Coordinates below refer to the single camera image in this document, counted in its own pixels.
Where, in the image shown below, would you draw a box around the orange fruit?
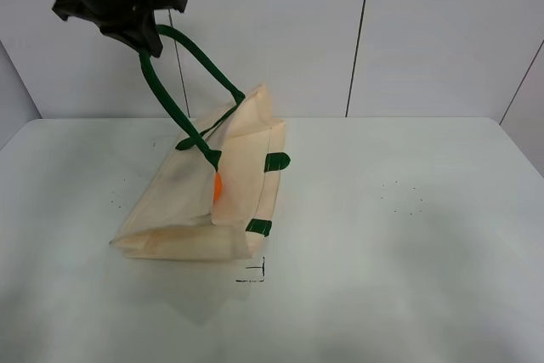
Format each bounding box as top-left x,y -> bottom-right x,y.
213,173 -> 223,202

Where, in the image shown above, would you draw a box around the white linen bag green handles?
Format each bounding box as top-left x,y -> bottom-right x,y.
110,25 -> 291,261

